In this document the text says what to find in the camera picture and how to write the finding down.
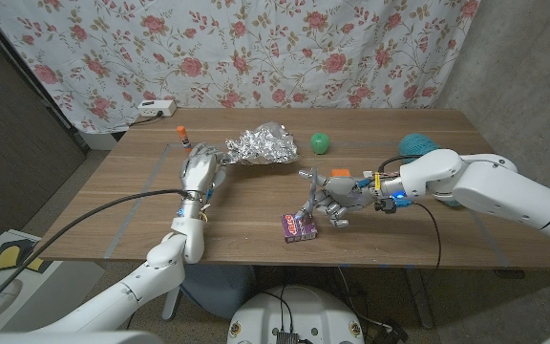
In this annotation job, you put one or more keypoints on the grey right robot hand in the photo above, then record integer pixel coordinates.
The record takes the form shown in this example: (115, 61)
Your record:
(351, 193)

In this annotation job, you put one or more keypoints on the white table leg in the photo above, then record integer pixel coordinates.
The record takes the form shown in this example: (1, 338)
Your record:
(171, 303)

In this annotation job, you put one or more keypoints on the orange cube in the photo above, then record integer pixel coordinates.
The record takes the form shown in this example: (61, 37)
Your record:
(340, 172)

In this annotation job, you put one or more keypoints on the glue stick with orange cap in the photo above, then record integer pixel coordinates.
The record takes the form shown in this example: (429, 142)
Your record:
(183, 136)

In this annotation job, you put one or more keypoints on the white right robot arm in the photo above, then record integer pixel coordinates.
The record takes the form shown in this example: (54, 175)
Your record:
(494, 184)

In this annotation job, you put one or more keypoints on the aluminum foil sheet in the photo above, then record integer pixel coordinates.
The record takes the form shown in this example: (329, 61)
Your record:
(265, 145)

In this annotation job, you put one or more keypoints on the white sneaker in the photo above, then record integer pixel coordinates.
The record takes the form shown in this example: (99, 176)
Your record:
(7, 291)

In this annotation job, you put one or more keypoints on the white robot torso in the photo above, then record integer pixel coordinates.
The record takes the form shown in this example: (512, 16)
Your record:
(313, 310)

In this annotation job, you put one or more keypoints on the teal yarn skein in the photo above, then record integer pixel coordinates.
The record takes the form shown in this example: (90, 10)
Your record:
(416, 143)

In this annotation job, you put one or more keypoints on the white power strip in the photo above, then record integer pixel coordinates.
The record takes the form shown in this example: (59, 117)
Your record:
(156, 108)

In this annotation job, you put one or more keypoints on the white floor board yellow marks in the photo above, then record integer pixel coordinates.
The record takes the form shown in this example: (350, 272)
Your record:
(12, 253)

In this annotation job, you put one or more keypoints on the floral print backdrop cloth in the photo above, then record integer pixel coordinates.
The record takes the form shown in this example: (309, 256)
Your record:
(208, 48)

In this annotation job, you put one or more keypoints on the grey table leg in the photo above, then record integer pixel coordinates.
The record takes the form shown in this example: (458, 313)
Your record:
(418, 298)

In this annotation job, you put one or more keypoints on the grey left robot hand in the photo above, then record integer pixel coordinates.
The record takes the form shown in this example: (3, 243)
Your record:
(201, 172)

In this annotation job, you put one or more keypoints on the purple box of matches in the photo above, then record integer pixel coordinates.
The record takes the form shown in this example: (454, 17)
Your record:
(299, 231)

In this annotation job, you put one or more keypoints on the green toy apple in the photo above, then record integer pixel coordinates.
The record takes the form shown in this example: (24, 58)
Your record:
(320, 143)

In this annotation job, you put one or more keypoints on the blue-grey stool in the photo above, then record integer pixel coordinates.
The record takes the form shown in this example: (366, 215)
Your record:
(222, 286)

